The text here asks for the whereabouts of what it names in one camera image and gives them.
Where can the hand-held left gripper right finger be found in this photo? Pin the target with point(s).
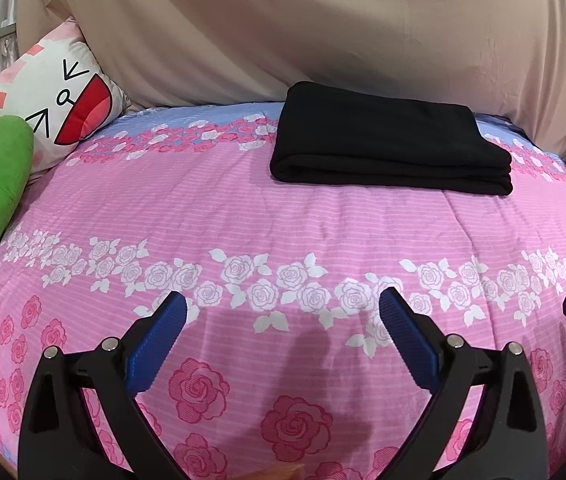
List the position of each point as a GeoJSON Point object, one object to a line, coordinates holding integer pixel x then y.
{"type": "Point", "coordinates": [405, 337]}

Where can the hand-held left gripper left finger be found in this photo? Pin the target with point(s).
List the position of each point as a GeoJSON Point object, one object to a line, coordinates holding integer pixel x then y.
{"type": "Point", "coordinates": [160, 340]}

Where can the black pants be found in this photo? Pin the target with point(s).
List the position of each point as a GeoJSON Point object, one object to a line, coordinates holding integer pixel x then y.
{"type": "Point", "coordinates": [388, 140]}

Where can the pink floral bedsheet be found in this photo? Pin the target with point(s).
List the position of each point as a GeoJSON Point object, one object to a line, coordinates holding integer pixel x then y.
{"type": "Point", "coordinates": [283, 260]}

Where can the white cat face pillow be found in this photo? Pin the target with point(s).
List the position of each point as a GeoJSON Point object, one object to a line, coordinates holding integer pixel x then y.
{"type": "Point", "coordinates": [58, 100]}

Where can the beige fabric drape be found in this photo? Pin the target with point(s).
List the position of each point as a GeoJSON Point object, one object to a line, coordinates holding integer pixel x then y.
{"type": "Point", "coordinates": [313, 30]}

